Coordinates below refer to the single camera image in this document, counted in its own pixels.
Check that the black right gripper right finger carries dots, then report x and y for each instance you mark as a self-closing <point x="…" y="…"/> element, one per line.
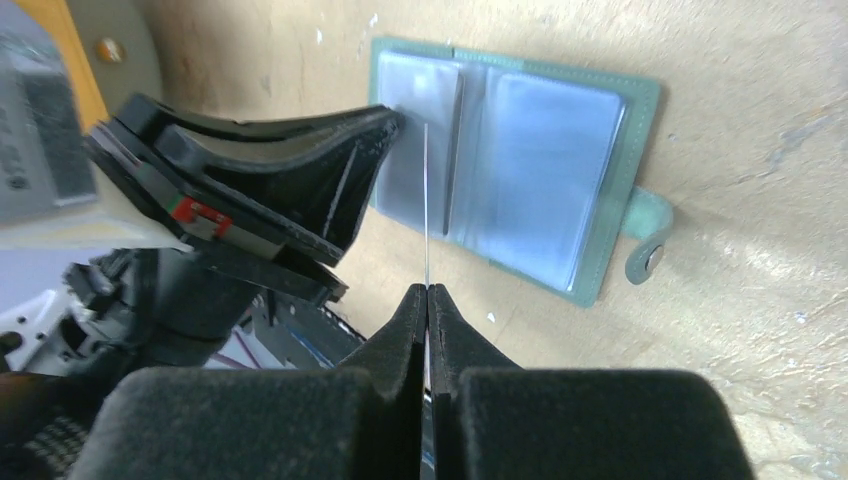
<point x="496" y="420"/>

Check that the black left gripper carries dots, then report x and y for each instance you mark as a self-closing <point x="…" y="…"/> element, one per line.
<point x="266" y="207"/>

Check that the teal card holder wallet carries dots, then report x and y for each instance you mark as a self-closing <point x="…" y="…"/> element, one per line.
<point x="532" y="165"/>

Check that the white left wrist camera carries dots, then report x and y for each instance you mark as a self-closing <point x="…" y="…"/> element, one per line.
<point x="53" y="195"/>

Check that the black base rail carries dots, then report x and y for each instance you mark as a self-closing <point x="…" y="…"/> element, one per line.
<point x="301" y="335"/>

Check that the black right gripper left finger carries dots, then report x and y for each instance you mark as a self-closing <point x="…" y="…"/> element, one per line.
<point x="358" y="420"/>

